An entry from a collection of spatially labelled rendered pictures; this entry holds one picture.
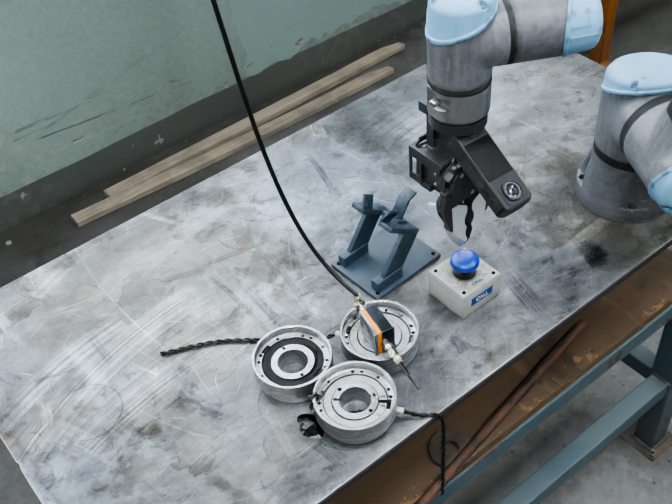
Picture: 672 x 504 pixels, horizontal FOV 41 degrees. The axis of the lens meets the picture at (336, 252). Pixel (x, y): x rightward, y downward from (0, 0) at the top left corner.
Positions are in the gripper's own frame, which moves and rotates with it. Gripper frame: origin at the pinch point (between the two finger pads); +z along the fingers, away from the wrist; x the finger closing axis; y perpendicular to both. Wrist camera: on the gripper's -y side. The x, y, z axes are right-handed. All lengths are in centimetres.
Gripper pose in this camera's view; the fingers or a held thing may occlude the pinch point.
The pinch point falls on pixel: (465, 239)
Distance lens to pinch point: 119.8
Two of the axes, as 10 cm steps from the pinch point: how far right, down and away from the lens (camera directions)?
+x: -7.8, 4.8, -4.0
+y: -6.2, -5.2, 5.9
